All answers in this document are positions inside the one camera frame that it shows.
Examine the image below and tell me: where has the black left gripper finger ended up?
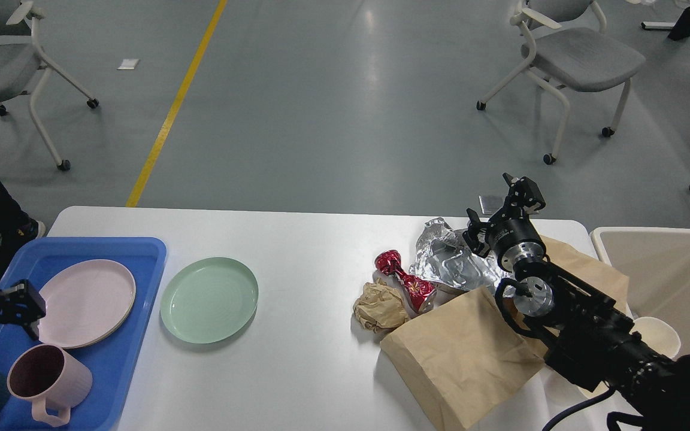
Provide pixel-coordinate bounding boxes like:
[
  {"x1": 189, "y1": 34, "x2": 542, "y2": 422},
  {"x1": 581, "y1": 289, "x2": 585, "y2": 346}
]
[{"x1": 0, "y1": 280, "x2": 47, "y2": 341}]

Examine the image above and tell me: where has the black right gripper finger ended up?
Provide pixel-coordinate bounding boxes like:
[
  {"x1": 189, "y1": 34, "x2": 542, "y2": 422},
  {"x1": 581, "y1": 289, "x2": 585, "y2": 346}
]
[
  {"x1": 462, "y1": 208, "x2": 491, "y2": 259},
  {"x1": 493, "y1": 172, "x2": 547, "y2": 223}
]

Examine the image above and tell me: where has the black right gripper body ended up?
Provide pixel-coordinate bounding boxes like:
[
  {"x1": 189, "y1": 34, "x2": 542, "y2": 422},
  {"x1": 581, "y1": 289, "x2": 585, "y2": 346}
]
[{"x1": 486, "y1": 218, "x2": 547, "y2": 272}]

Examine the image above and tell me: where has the pink mug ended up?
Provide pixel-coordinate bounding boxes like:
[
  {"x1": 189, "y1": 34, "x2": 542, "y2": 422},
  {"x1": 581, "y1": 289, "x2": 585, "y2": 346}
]
[{"x1": 6, "y1": 344, "x2": 93, "y2": 427}]

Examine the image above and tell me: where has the white paper cup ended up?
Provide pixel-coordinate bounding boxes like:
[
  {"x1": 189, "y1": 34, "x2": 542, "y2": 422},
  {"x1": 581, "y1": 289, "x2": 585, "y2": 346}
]
[{"x1": 632, "y1": 317, "x2": 682, "y2": 359}]

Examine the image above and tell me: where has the green plate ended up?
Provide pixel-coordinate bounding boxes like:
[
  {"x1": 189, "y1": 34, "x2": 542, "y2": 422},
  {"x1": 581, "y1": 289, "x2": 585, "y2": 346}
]
[{"x1": 161, "y1": 257, "x2": 259, "y2": 344}]

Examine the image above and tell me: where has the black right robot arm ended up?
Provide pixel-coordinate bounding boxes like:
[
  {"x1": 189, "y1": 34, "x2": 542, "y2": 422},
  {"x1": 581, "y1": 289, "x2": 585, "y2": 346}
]
[{"x1": 462, "y1": 174, "x2": 690, "y2": 430}]

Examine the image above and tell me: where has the metal floor socket plate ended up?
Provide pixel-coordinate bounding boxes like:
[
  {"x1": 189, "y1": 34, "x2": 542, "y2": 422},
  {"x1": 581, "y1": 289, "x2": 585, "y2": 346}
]
[{"x1": 479, "y1": 195, "x2": 505, "y2": 216}]

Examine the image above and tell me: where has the crumpled aluminium foil tray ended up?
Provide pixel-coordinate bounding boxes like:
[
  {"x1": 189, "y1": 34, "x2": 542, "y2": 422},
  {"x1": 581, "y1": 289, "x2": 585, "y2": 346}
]
[{"x1": 410, "y1": 217, "x2": 509, "y2": 295}]

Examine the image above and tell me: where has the pink plate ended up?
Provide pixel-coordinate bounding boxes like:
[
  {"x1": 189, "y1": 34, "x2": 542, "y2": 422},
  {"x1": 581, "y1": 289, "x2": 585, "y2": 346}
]
[{"x1": 37, "y1": 259, "x2": 137, "y2": 350}]

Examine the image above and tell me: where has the red foil wrapper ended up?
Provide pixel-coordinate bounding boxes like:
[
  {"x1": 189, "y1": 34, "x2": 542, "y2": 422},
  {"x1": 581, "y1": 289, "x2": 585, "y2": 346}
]
[{"x1": 374, "y1": 249, "x2": 437, "y2": 314}]

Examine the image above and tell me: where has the rear brown paper bag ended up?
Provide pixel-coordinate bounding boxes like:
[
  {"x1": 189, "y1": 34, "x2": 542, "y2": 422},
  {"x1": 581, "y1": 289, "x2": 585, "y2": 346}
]
[{"x1": 501, "y1": 235, "x2": 630, "y2": 360}]

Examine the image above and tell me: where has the brown paper bag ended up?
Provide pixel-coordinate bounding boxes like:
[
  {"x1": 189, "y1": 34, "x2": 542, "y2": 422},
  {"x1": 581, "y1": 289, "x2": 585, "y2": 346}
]
[
  {"x1": 501, "y1": 235, "x2": 630, "y2": 360},
  {"x1": 380, "y1": 289, "x2": 547, "y2": 430}
]

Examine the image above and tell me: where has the blue plastic tray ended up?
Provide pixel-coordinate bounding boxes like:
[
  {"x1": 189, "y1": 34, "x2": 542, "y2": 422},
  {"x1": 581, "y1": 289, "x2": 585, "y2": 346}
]
[{"x1": 0, "y1": 237, "x2": 167, "y2": 430}]

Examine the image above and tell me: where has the crumpled brown paper ball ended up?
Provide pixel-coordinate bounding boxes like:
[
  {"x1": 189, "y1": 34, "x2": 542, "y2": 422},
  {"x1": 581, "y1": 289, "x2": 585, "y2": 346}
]
[{"x1": 353, "y1": 278, "x2": 411, "y2": 333}]

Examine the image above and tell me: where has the front brown paper bag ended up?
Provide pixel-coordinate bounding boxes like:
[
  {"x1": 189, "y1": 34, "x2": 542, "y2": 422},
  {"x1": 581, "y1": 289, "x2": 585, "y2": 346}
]
[{"x1": 380, "y1": 289, "x2": 547, "y2": 430}]

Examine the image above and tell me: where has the grey chair right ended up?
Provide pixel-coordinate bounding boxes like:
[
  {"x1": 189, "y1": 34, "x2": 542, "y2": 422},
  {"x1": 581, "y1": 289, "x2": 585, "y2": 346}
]
[{"x1": 476, "y1": 1, "x2": 644, "y2": 165}]

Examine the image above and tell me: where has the grey chair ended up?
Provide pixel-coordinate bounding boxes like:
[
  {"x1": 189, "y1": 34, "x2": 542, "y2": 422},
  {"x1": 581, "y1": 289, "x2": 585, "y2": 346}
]
[
  {"x1": 476, "y1": 1, "x2": 644, "y2": 165},
  {"x1": 0, "y1": 1, "x2": 99, "y2": 172}
]

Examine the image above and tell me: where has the beige plastic bin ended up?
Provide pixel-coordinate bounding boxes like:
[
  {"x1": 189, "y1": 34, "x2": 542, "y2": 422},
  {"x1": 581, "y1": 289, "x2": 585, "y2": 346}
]
[{"x1": 591, "y1": 227, "x2": 690, "y2": 354}]

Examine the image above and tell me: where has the desk foot top right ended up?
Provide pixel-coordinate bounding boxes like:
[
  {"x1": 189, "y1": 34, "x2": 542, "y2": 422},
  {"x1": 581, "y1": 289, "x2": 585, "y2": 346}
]
[{"x1": 640, "y1": 1, "x2": 690, "y2": 41}]

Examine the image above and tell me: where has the grey chair left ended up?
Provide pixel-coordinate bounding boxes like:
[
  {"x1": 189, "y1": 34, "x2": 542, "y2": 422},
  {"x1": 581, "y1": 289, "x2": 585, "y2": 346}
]
[{"x1": 0, "y1": 1, "x2": 99, "y2": 172}]

